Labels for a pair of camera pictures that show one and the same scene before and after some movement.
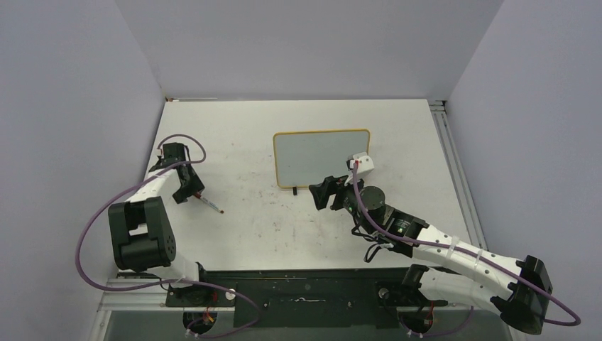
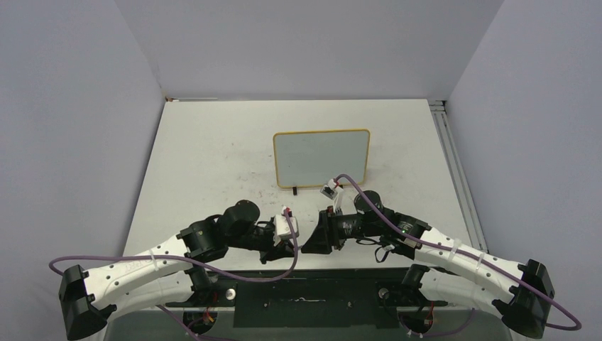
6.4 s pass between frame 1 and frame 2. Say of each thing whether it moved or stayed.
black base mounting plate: stayed
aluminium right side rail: stayed
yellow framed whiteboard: stayed
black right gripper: moved
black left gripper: moved
